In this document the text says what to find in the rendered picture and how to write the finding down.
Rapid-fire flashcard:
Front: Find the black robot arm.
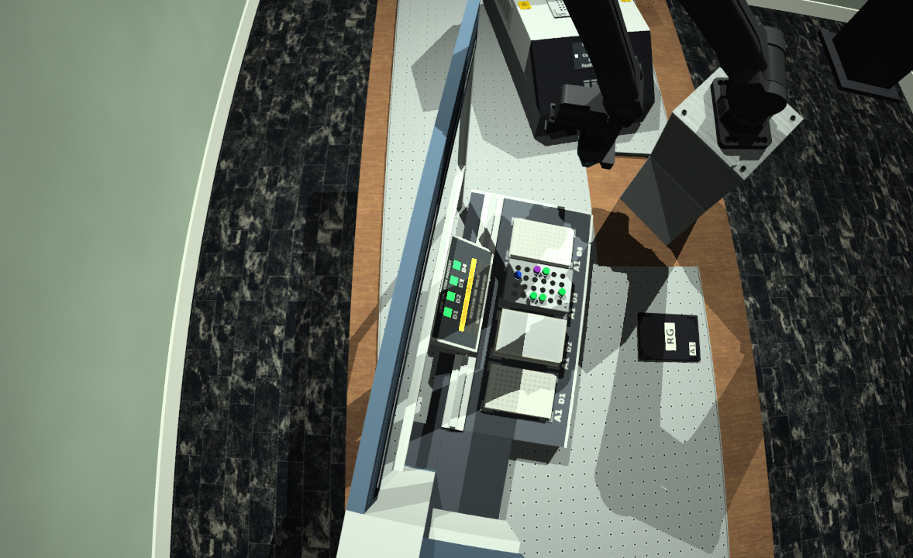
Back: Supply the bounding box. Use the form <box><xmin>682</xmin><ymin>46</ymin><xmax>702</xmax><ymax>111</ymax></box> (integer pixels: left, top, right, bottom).
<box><xmin>545</xmin><ymin>0</ymin><xmax>787</xmax><ymax>153</ymax></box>

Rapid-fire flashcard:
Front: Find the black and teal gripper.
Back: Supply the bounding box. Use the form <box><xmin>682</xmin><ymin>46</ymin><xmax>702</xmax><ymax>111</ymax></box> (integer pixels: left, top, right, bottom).
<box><xmin>577</xmin><ymin>120</ymin><xmax>621</xmax><ymax>170</ymax></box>

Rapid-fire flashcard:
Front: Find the black rectangular pad with rg label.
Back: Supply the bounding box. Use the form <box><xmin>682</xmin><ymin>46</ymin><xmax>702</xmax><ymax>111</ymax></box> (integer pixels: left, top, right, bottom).
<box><xmin>638</xmin><ymin>312</ymin><xmax>701</xmax><ymax>361</ymax></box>

